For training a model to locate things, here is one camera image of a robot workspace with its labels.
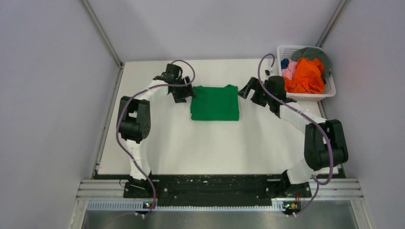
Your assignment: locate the right corner aluminium post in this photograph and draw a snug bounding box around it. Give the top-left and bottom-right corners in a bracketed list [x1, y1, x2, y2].
[315, 0, 351, 47]

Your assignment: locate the corner aluminium post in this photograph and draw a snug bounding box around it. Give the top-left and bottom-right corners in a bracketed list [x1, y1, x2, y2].
[79, 0, 124, 68]
[315, 0, 351, 47]

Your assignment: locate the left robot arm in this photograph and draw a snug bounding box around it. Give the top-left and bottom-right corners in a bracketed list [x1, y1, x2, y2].
[115, 60, 196, 197]

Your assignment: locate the dark blue garment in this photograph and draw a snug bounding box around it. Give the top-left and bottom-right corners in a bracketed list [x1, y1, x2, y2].
[280, 59, 290, 70]

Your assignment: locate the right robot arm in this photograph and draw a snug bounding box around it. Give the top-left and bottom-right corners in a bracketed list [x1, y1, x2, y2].
[237, 76, 349, 197]

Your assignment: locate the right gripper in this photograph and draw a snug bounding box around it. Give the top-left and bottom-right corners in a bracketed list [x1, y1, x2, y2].
[237, 77, 274, 107]

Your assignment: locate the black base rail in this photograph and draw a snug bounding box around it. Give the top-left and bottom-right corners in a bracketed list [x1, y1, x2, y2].
[123, 174, 312, 207]

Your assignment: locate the green t-shirt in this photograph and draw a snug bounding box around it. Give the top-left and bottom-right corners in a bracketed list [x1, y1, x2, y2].
[190, 84, 240, 121]

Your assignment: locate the orange t-shirt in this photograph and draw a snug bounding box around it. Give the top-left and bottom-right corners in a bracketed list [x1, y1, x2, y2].
[283, 58, 325, 94]

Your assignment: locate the white plastic basket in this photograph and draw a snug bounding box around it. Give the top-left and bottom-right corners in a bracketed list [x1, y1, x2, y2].
[277, 45, 336, 101]

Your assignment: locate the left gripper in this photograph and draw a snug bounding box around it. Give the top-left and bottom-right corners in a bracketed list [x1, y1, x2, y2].
[171, 76, 197, 103]

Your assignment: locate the left corner aluminium post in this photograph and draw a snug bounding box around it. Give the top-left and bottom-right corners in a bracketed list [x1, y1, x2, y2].
[79, 0, 124, 68]

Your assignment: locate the grey-green garment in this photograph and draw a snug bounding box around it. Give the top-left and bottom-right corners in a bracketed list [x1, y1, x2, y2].
[291, 47, 332, 78]

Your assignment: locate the pink garment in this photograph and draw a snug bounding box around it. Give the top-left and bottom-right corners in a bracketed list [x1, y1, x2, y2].
[281, 59, 297, 80]

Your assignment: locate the white cable duct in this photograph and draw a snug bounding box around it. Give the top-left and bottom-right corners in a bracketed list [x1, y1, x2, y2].
[86, 200, 286, 212]

